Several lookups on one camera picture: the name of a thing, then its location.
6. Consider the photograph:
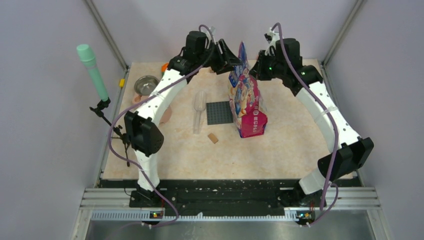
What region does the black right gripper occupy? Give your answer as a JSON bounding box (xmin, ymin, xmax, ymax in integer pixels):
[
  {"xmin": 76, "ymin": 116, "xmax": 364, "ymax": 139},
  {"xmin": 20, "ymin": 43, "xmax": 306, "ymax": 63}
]
[{"xmin": 249, "ymin": 50, "xmax": 286, "ymax": 81}]

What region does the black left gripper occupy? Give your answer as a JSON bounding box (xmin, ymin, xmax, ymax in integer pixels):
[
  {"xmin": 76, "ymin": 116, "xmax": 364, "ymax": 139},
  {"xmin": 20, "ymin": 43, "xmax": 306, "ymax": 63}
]
[{"xmin": 196, "ymin": 39, "xmax": 243, "ymax": 75}]

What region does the pet food bag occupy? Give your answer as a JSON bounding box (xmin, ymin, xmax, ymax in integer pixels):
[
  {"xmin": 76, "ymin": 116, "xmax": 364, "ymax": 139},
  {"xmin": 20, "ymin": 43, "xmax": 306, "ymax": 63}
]
[{"xmin": 228, "ymin": 42, "xmax": 268, "ymax": 138}]

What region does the clear plastic scoop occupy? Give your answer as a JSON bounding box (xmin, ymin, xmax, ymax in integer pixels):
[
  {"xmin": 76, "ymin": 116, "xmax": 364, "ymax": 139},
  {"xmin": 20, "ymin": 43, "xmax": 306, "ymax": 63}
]
[{"xmin": 193, "ymin": 90, "xmax": 207, "ymax": 135}]

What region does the pink double bowl stand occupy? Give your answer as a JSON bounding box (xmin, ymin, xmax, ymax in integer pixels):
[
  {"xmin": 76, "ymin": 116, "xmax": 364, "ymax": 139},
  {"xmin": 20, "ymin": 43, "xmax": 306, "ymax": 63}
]
[{"xmin": 131, "ymin": 93, "xmax": 172, "ymax": 124}]

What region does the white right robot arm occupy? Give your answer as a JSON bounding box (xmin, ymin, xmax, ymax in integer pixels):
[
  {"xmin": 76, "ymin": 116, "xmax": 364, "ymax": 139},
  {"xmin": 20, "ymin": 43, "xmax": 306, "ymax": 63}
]
[{"xmin": 250, "ymin": 35, "xmax": 374, "ymax": 206}]

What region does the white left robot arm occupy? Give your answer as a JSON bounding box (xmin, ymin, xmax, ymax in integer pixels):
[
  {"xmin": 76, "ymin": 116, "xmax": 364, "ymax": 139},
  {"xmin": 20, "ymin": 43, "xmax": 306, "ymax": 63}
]
[{"xmin": 124, "ymin": 30, "xmax": 242, "ymax": 207}]

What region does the steel pet bowl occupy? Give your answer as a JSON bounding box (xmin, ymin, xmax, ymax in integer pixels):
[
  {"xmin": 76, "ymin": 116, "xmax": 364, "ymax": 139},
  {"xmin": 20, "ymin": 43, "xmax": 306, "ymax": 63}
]
[{"xmin": 133, "ymin": 75, "xmax": 159, "ymax": 96}]

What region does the dark grey studded baseplate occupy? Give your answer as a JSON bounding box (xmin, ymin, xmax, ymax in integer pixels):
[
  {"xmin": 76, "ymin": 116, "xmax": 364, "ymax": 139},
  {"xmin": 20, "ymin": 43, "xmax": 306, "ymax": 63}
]
[{"xmin": 206, "ymin": 101, "xmax": 234, "ymax": 125}]

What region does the small brown wooden block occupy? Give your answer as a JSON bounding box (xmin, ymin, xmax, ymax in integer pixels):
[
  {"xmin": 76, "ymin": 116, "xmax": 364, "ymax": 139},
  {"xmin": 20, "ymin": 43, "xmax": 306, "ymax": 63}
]
[{"xmin": 207, "ymin": 133, "xmax": 219, "ymax": 144}]

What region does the mint green microphone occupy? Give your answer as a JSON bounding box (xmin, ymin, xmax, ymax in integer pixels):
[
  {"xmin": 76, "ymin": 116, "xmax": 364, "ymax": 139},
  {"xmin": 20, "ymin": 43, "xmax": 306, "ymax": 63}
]
[{"xmin": 76, "ymin": 44, "xmax": 109, "ymax": 102}]

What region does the orange ring toy on plate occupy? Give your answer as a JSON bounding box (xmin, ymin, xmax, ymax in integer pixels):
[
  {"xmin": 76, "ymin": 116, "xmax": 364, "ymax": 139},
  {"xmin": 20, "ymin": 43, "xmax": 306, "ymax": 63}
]
[{"xmin": 161, "ymin": 63, "xmax": 169, "ymax": 75}]

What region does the small yellow clip on rail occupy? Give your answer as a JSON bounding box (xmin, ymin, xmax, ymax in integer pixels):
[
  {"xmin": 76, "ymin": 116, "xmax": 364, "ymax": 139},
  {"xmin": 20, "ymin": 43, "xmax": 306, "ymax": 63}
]
[{"xmin": 119, "ymin": 78, "xmax": 125, "ymax": 88}]

